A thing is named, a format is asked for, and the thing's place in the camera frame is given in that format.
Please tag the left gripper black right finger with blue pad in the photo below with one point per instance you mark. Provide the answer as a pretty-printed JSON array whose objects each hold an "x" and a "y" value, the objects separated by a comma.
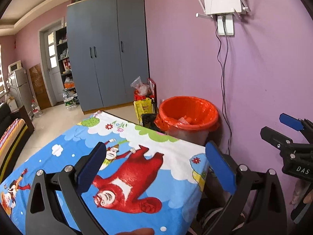
[{"x": 256, "y": 204}]

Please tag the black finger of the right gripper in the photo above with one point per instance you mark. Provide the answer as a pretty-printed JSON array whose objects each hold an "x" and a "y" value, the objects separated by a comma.
[{"x": 276, "y": 139}]

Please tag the yellow plastic bag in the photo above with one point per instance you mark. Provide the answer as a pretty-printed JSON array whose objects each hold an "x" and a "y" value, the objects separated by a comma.
[{"x": 143, "y": 107}]

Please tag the water bottle red label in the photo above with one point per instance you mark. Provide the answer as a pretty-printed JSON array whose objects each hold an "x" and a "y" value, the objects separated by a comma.
[{"x": 36, "y": 109}]

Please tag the large water bottle green label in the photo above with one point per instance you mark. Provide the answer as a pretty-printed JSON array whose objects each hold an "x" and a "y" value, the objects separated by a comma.
[{"x": 68, "y": 100}]

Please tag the red bucket with bags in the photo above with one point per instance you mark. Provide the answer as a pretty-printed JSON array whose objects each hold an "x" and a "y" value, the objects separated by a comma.
[{"x": 143, "y": 91}]

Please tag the orange-lined trash bin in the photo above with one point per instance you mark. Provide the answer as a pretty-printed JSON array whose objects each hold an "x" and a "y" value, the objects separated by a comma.
[{"x": 188, "y": 118}]

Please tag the silver refrigerator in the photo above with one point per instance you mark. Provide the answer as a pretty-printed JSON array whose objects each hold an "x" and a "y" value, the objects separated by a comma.
[{"x": 20, "y": 90}]

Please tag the dark bookshelf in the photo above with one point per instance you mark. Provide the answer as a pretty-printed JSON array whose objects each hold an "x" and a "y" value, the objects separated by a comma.
[{"x": 63, "y": 60}]

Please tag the brown cardboard sheet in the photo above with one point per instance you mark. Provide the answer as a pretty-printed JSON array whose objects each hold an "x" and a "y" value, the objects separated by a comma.
[{"x": 39, "y": 87}]

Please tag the grey wardrobe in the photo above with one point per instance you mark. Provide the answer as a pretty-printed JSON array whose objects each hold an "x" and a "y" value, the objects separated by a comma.
[{"x": 107, "y": 50}]

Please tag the window zebra blind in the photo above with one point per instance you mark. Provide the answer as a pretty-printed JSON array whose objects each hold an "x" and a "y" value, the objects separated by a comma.
[{"x": 2, "y": 83}]

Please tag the cartoon blue tablecloth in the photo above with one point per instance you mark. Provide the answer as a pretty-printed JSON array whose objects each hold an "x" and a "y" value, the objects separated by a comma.
[{"x": 148, "y": 180}]

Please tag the person's right hand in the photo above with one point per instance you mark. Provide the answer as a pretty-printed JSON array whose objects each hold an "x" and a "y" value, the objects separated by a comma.
[{"x": 309, "y": 198}]

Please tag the white wifi router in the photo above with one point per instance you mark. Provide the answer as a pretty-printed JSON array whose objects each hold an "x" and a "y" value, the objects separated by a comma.
[{"x": 212, "y": 8}]

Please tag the white microwave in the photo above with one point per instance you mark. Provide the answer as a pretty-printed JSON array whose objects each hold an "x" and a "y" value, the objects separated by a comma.
[{"x": 14, "y": 67}]

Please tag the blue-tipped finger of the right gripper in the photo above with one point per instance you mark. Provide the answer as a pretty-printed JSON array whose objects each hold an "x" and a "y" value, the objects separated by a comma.
[{"x": 291, "y": 122}]

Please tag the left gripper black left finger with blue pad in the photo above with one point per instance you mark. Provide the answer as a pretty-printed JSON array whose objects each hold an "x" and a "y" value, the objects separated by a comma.
[{"x": 44, "y": 213}]

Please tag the striped sofa cushion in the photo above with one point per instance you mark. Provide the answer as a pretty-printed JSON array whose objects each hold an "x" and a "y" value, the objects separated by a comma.
[{"x": 12, "y": 143}]

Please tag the white wall socket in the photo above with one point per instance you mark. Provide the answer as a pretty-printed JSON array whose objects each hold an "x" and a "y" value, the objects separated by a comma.
[{"x": 225, "y": 25}]

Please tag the grey panel door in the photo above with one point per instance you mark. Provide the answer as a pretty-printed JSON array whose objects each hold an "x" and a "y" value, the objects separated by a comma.
[{"x": 53, "y": 64}]

